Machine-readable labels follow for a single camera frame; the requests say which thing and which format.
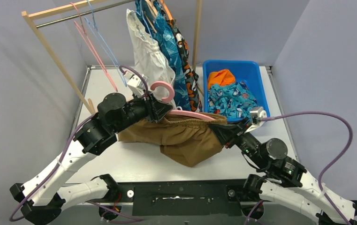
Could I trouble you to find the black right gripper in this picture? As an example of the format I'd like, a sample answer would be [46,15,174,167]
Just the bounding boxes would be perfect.
[209,115,267,167]

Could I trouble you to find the thick pink hanger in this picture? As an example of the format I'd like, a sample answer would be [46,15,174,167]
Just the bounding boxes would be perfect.
[151,81,214,121]

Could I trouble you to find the light blue shark print shorts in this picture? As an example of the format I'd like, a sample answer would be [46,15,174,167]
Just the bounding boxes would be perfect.
[207,81,259,119]

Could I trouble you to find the khaki brown shorts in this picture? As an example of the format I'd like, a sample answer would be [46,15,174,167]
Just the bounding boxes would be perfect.
[118,113,228,167]

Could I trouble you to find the light blue hanger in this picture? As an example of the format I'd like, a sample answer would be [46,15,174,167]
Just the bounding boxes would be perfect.
[84,0,127,87]

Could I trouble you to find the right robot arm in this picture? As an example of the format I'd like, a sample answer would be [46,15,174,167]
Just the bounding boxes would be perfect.
[209,120,357,225]

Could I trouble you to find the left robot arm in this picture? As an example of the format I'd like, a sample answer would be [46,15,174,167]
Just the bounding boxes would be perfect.
[10,93,172,225]

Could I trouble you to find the orange camouflage shorts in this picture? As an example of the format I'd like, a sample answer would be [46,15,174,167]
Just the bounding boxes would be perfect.
[167,19,203,112]

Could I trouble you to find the white shorts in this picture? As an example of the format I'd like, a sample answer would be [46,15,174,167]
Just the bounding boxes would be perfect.
[126,8,176,109]

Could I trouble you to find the dark blue leaf print shorts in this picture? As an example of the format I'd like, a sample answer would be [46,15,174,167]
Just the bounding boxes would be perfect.
[136,0,190,111]

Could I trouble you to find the orange hanger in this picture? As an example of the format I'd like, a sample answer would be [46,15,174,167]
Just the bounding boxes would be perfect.
[159,0,176,22]

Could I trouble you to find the blue plastic bin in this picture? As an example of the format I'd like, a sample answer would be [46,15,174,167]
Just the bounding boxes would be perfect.
[203,60,269,122]

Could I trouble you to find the wooden clothes rack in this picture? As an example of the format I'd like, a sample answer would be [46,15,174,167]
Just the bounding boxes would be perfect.
[21,0,203,115]

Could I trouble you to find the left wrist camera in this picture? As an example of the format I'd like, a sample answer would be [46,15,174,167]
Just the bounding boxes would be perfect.
[127,74,145,98]

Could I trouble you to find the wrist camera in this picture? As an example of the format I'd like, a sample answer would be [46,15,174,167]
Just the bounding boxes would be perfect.
[127,74,145,98]
[250,106,267,128]

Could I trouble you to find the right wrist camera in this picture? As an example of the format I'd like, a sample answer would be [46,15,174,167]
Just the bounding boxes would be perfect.
[250,106,267,128]

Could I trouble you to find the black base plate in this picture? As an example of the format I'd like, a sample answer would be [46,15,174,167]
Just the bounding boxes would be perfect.
[86,178,291,217]

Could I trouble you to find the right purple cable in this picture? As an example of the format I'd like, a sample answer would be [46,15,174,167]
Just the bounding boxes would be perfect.
[243,112,354,225]

